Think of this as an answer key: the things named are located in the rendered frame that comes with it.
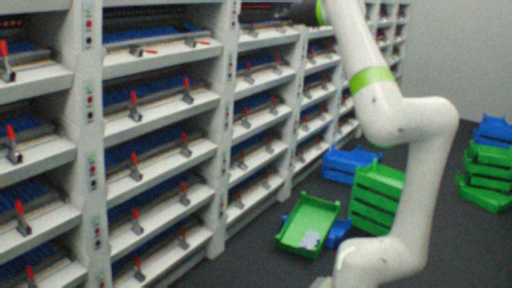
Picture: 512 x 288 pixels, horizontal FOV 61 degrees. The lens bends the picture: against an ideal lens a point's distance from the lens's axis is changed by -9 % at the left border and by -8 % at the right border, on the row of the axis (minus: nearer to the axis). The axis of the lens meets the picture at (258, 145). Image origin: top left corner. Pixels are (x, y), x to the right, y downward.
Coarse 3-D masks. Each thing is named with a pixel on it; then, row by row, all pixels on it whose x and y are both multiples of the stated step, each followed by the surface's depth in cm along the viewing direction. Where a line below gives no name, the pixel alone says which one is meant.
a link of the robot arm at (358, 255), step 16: (352, 240) 125; (368, 240) 125; (384, 240) 125; (336, 256) 123; (352, 256) 118; (368, 256) 118; (384, 256) 120; (336, 272) 122; (352, 272) 118; (368, 272) 117; (384, 272) 120
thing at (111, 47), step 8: (200, 32) 164; (208, 32) 167; (136, 40) 137; (144, 40) 139; (152, 40) 141; (160, 40) 145; (168, 40) 149; (176, 40) 152; (184, 40) 156; (112, 48) 127; (120, 48) 130; (128, 48) 134; (144, 48) 137
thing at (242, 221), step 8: (264, 200) 250; (272, 200) 258; (256, 208) 241; (264, 208) 250; (248, 216) 235; (232, 224) 223; (240, 224) 228; (232, 232) 223; (200, 248) 201; (192, 256) 195; (200, 256) 200; (184, 264) 190; (192, 264) 196; (168, 272) 182; (176, 272) 185; (184, 272) 191; (160, 280) 177; (168, 280) 181
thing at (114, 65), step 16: (144, 16) 153; (160, 16) 160; (176, 16) 168; (192, 16) 173; (224, 32) 168; (160, 48) 145; (176, 48) 149; (208, 48) 162; (112, 64) 123; (128, 64) 129; (144, 64) 135; (160, 64) 142
